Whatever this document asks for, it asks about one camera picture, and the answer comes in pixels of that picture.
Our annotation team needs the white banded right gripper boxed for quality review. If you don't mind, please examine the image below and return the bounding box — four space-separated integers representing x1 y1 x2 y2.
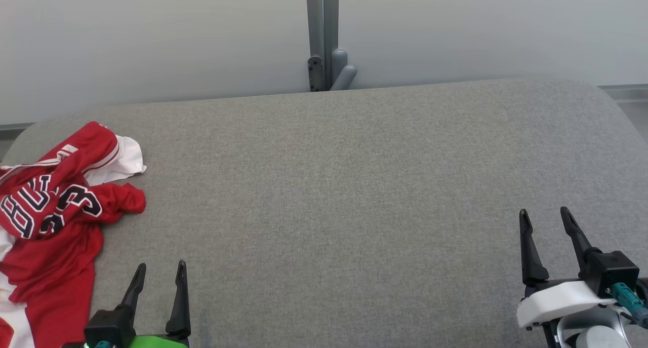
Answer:
516 206 617 331

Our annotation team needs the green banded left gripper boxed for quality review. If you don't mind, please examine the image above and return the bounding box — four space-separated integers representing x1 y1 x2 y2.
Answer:
116 260 192 348

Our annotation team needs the red white basketball garment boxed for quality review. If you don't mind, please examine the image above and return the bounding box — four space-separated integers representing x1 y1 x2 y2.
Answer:
0 121 147 348

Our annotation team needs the teal plug right camera cable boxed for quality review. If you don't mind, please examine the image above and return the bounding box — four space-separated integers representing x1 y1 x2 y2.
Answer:
611 282 648 329

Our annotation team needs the grey cylindrical post fitting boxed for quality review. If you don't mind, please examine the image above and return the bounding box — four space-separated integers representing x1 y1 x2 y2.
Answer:
330 48 358 91

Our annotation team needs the dark post bracket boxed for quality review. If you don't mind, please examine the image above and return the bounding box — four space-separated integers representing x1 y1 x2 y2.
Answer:
307 55 325 92

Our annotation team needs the grey metal post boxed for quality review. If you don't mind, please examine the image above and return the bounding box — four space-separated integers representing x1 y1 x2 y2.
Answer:
305 0 340 92

